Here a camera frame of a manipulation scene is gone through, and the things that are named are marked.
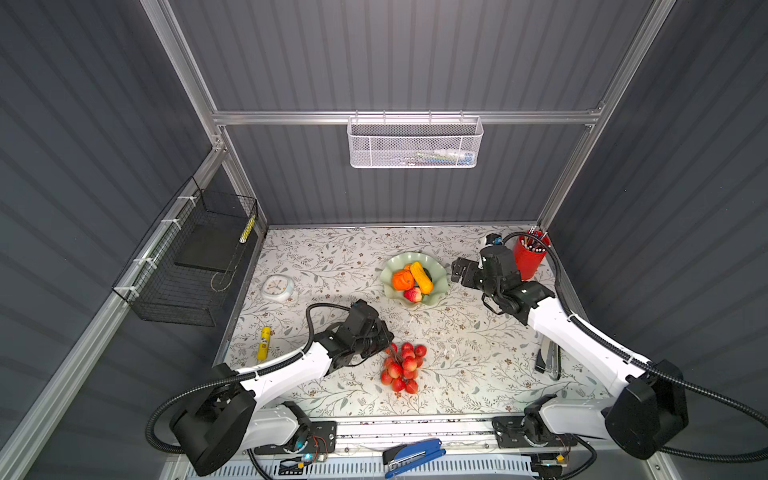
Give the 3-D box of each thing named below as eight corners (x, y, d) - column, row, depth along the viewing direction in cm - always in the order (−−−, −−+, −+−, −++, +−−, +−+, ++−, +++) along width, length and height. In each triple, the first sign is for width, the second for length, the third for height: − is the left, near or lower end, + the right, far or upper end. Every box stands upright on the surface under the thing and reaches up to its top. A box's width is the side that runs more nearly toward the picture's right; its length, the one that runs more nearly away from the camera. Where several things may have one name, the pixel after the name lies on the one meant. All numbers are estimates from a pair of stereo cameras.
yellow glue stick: (259, 361, 88) (256, 358, 86) (264, 329, 94) (262, 326, 93) (267, 360, 88) (264, 357, 86) (271, 329, 94) (269, 326, 93)
